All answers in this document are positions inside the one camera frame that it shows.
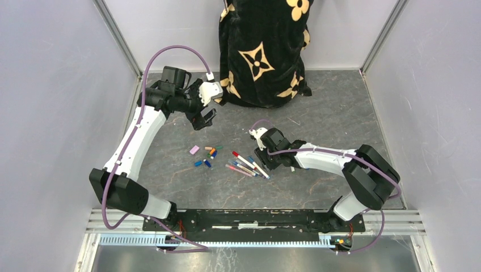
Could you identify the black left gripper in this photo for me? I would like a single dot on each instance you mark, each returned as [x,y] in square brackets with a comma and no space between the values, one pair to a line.
[198,121]

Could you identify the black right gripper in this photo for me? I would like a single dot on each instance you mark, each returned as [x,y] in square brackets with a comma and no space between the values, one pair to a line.
[262,155]

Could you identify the light blue cap marker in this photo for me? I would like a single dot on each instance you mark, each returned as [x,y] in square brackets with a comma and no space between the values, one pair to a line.
[258,167]

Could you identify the pink highlighter cap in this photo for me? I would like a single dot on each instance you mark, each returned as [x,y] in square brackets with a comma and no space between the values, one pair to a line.
[194,150]

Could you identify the pink pen clear cap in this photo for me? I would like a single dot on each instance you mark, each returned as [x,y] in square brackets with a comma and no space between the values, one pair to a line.
[233,168]

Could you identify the blue long nib marker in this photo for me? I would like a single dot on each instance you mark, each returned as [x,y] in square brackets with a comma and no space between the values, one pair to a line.
[242,167]

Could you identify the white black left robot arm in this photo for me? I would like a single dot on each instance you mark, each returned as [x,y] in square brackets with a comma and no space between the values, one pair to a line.
[116,185]

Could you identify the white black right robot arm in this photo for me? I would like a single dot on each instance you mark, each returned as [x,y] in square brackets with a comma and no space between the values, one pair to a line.
[371,179]

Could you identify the black floral plush blanket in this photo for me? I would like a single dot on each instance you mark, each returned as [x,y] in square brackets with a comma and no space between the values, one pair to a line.
[260,52]

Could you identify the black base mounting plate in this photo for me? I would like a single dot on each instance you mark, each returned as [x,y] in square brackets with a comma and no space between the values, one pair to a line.
[243,225]

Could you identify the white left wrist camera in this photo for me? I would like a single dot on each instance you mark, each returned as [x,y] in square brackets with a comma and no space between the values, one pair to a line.
[210,90]

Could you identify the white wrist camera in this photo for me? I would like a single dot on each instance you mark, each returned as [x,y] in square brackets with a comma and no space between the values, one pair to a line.
[257,134]
[210,90]

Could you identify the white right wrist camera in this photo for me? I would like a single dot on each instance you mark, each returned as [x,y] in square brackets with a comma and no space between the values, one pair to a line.
[257,134]

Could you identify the aluminium frame rail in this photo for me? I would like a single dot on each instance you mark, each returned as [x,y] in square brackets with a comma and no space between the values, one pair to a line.
[136,230]

